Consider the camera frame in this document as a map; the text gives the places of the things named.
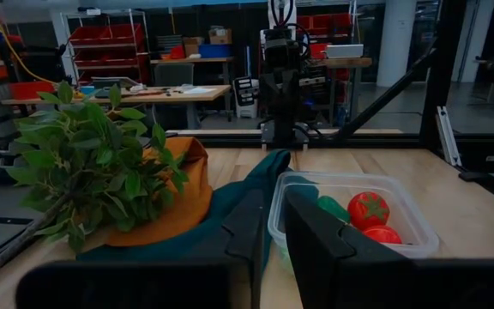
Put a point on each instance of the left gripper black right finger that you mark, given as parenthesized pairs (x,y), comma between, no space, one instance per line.
(358,279)

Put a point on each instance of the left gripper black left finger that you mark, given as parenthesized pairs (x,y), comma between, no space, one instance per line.
(144,285)

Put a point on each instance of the red round toy fruit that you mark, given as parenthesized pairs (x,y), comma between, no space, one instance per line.
(382,235)

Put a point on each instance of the red toy tomato green stem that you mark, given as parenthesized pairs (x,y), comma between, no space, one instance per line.
(367,210)

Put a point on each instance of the dark green toy pepper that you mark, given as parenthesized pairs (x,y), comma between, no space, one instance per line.
(333,208)

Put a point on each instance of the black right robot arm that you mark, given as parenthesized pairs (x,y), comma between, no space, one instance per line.
(285,137)

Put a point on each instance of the clear plastic tupperware container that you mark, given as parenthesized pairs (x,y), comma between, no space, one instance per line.
(414,223)

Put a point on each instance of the white and black floor device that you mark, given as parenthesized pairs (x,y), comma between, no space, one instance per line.
(245,96)

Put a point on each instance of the white box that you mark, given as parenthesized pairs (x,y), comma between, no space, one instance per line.
(344,51)

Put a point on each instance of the blue plastic bin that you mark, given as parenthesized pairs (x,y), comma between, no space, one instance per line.
(215,51)

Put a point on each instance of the cardboard box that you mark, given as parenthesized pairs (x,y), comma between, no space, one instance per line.
(220,36)
(192,45)

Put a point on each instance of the orange cloth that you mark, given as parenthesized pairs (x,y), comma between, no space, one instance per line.
(187,206)

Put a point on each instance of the wooden workbench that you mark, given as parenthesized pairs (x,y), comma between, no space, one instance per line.
(165,94)

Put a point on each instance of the white pillar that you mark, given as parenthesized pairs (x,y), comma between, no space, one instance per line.
(397,43)

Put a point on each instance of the dark green cloth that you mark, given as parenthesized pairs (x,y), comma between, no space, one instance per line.
(234,201)

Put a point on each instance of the green plant in black pot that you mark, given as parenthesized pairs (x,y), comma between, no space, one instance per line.
(84,163)

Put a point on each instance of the metal rack with red bins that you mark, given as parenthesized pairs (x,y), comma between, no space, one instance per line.
(101,34)

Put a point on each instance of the black aluminium table frame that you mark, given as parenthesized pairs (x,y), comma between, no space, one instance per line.
(440,64)

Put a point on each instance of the silver aluminium bracket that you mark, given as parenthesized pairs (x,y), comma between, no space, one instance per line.
(448,137)

